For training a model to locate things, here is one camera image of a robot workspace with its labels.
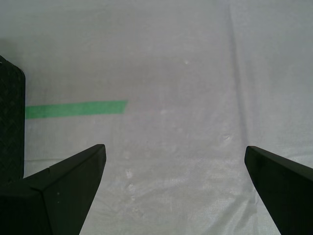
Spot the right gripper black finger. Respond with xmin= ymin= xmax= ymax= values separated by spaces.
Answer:
xmin=0 ymin=143 xmax=107 ymax=235
xmin=245 ymin=145 xmax=313 ymax=235

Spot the black perforated plastic basket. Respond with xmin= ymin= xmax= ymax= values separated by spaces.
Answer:
xmin=0 ymin=55 xmax=26 ymax=187

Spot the green tape strip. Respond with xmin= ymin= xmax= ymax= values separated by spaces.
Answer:
xmin=25 ymin=99 xmax=129 ymax=120

